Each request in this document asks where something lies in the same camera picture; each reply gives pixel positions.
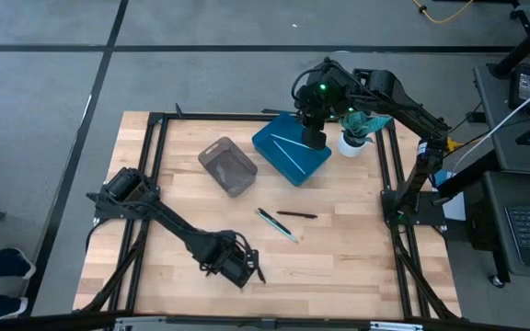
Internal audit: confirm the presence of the black diagonal pole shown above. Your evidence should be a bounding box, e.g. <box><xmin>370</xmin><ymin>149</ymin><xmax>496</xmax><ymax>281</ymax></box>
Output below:
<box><xmin>432</xmin><ymin>149</ymin><xmax>501</xmax><ymax>207</ymax></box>
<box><xmin>489</xmin><ymin>7</ymin><xmax>530</xmax><ymax>80</ymax></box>

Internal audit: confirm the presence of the yellow plug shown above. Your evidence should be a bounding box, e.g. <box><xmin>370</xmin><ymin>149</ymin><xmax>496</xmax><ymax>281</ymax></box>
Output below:
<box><xmin>439</xmin><ymin>136</ymin><xmax>462</xmax><ymax>154</ymax></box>

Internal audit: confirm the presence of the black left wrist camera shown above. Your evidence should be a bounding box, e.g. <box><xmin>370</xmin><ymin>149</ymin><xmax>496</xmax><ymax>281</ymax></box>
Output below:
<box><xmin>221</xmin><ymin>250</ymin><xmax>260</xmax><ymax>290</ymax></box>

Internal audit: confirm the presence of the silver metal bracket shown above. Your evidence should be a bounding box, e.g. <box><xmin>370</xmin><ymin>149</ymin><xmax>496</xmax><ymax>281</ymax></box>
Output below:
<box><xmin>369</xmin><ymin>320</ymin><xmax>425</xmax><ymax>331</ymax></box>
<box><xmin>113</xmin><ymin>315</ymin><xmax>168</xmax><ymax>331</ymax></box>

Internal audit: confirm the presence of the snake plant in white pot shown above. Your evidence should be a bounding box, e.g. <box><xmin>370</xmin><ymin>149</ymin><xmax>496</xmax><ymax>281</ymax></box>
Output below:
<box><xmin>337</xmin><ymin>109</ymin><xmax>393</xmax><ymax>159</ymax></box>

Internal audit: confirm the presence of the white and blue box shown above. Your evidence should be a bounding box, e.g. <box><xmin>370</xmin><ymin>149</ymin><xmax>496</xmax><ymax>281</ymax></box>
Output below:
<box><xmin>432</xmin><ymin>168</ymin><xmax>467</xmax><ymax>223</ymax></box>

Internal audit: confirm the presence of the dark grey desk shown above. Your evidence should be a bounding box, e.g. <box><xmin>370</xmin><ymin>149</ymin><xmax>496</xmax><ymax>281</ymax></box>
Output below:
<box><xmin>465</xmin><ymin>170</ymin><xmax>530</xmax><ymax>282</ymax></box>
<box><xmin>471</xmin><ymin>59</ymin><xmax>530</xmax><ymax>177</ymax></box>

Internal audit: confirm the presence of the blue plastic bin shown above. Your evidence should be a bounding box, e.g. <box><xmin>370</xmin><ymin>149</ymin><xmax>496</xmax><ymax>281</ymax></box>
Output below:
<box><xmin>251</xmin><ymin>111</ymin><xmax>333</xmax><ymax>188</ymax></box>

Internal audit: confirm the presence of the black power brick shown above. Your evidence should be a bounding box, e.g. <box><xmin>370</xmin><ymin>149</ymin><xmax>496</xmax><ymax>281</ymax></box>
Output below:
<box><xmin>507</xmin><ymin>63</ymin><xmax>530</xmax><ymax>116</ymax></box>

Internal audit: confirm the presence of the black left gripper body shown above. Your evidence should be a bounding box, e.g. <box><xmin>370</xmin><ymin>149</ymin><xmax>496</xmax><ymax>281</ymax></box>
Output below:
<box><xmin>198</xmin><ymin>229</ymin><xmax>243</xmax><ymax>275</ymax></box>

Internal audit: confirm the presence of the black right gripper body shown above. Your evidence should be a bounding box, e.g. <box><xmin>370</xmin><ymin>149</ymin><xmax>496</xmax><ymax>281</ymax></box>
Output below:
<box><xmin>299</xmin><ymin>103</ymin><xmax>335</xmax><ymax>132</ymax></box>

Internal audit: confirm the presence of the yellow floor cable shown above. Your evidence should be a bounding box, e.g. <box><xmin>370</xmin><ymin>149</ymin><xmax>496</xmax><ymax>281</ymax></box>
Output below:
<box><xmin>410</xmin><ymin>0</ymin><xmax>477</xmax><ymax>25</ymax></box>

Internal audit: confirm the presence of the white cable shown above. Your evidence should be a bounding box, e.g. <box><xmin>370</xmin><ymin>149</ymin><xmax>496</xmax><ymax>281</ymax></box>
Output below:
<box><xmin>451</xmin><ymin>75</ymin><xmax>530</xmax><ymax>176</ymax></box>

